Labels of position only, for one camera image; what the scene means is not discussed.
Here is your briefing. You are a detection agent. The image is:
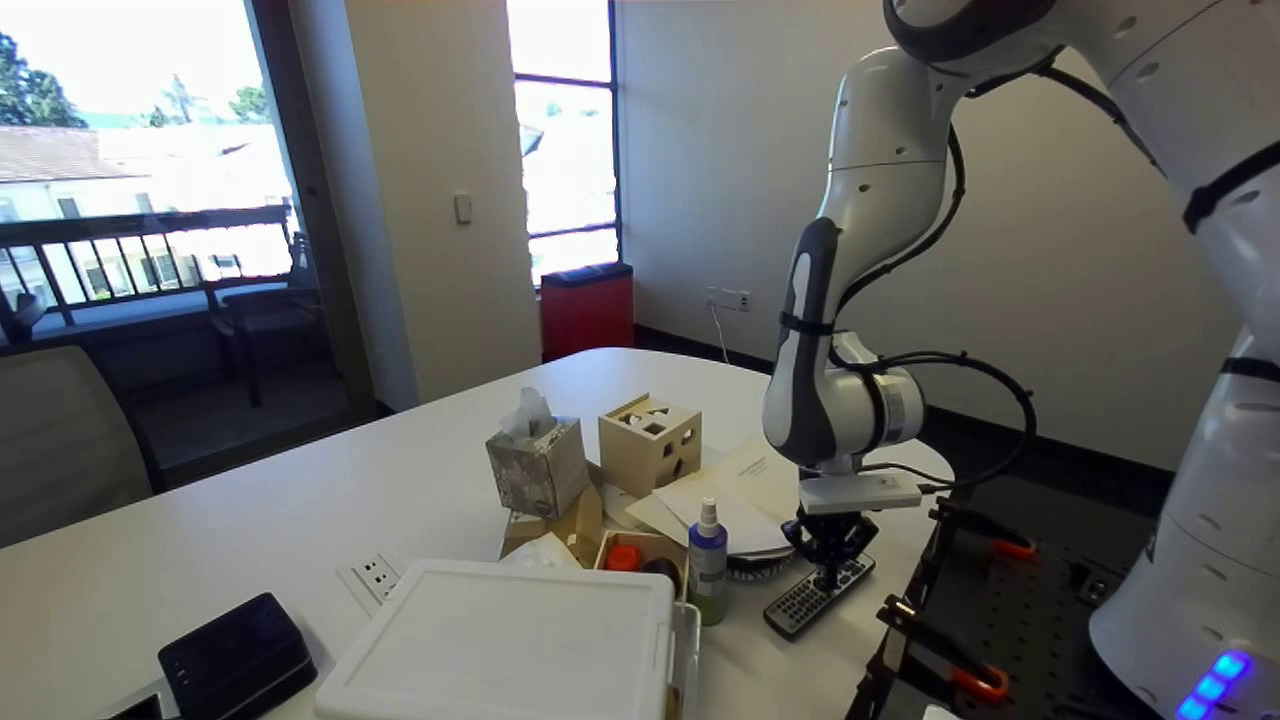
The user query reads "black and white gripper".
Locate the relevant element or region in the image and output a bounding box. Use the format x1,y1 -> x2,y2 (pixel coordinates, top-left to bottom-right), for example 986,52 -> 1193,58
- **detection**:
780,469 -> 927,598

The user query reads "grey black remote control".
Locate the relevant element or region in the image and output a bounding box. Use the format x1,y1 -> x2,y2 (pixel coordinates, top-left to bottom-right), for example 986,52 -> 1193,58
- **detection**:
762,553 -> 882,645

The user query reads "cream paperback book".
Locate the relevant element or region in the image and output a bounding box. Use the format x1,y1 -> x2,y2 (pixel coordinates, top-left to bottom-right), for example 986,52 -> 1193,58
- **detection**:
724,528 -> 803,572

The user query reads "white paper sheet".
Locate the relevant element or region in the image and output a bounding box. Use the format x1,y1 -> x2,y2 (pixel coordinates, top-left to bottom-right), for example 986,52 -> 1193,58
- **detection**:
625,480 -> 751,553
665,447 -> 803,535

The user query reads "blue bottle with white cap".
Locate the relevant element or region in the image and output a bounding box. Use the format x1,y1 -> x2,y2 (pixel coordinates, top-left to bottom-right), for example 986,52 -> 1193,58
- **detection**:
684,499 -> 737,629

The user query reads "wooden open tray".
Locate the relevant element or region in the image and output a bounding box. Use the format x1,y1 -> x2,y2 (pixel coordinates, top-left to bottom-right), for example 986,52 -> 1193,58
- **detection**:
590,524 -> 700,594

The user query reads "red round block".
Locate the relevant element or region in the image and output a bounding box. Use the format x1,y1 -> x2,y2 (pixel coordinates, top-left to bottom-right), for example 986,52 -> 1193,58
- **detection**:
602,535 -> 650,578

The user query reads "wooden shape sorter box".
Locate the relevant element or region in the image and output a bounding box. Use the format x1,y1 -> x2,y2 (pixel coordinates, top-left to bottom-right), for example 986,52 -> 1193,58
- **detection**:
596,387 -> 710,499

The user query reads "white crumpled paper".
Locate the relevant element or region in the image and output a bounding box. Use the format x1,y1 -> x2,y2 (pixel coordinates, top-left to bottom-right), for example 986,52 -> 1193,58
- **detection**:
499,528 -> 586,572

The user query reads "grey patterned tissue box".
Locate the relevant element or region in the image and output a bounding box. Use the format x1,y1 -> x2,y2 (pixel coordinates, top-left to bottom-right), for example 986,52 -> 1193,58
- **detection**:
482,383 -> 594,524

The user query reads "red waste bin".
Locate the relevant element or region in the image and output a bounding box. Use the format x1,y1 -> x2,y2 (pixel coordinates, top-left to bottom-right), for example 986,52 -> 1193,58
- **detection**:
537,261 -> 641,364

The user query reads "white tabletop power outlet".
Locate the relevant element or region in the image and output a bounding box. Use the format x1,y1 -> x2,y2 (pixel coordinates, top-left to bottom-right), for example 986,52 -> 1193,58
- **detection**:
346,548 -> 405,604

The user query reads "black tablet device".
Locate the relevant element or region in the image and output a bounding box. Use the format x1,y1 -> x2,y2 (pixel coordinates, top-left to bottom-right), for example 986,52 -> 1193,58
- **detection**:
152,587 -> 325,720

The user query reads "dark patio chair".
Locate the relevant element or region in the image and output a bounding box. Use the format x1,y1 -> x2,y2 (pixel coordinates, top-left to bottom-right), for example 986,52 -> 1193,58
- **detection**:
204,227 -> 333,414

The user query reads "dark balcony railing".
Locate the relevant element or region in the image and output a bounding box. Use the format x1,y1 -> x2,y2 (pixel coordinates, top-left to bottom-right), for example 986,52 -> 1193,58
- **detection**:
0,199 -> 300,327

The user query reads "beige office chair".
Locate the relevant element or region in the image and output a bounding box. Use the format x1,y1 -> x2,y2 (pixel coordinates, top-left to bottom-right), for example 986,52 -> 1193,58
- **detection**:
0,341 -> 162,553

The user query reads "black clamp with orange handle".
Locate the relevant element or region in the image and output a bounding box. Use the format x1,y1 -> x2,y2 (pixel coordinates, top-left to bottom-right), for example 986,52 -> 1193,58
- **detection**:
927,498 -> 1045,568
877,594 -> 1018,707

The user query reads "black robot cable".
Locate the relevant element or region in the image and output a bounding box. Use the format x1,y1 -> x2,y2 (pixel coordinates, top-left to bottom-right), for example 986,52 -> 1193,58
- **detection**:
854,350 -> 1045,499

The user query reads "white wall socket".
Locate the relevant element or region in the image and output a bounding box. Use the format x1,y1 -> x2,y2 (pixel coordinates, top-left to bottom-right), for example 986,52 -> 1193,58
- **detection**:
704,283 -> 755,320

